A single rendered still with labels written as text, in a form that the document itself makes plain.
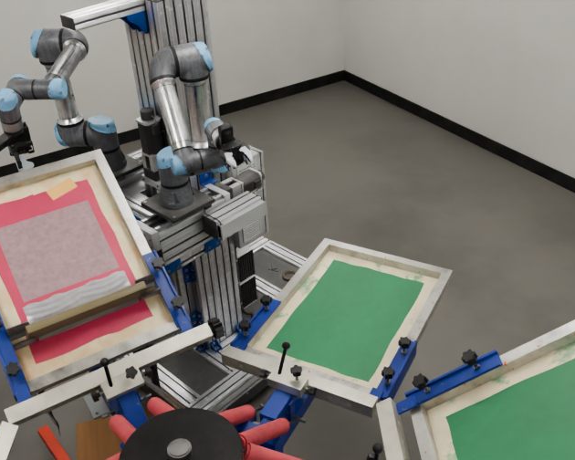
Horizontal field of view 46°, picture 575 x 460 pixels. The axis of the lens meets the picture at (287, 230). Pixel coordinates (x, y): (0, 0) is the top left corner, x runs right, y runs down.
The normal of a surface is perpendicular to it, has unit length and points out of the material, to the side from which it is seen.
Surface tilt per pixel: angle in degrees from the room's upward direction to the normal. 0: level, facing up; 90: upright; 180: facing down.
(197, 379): 0
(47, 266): 32
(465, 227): 0
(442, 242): 0
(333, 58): 90
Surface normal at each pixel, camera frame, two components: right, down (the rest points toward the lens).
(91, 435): -0.04, -0.83
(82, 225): 0.24, -0.47
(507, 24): -0.85, 0.33
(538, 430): -0.57, -0.67
